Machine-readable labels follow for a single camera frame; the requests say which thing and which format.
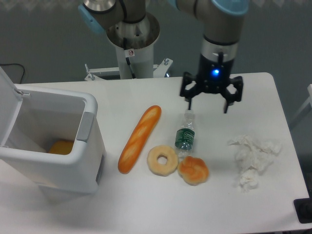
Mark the crumpled white tissue paper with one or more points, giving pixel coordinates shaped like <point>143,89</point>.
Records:
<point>253,157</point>

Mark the orange item inside trash can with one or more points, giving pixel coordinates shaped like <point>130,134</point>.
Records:
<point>61,147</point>

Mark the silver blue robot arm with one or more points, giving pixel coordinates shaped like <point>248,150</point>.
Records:
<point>222,20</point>

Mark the pale ring donut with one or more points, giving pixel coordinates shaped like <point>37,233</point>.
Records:
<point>162,160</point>

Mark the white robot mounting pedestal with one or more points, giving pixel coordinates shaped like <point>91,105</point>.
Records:
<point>134,45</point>

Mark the golden knotted bread roll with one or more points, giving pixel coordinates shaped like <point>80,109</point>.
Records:
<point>193,170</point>

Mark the black device at table edge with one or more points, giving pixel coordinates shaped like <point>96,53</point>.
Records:
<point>303,208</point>

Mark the white push-lid trash can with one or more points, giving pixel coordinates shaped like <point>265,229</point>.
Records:
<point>33,118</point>

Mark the white furniture at right edge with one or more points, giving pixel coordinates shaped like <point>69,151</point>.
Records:
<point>302,111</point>

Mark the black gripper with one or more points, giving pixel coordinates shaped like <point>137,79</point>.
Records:
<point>212,78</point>

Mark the orange baguette bread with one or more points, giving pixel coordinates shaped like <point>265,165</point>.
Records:
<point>138,139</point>

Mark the green label plastic bottle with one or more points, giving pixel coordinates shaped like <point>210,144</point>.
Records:
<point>185,135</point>

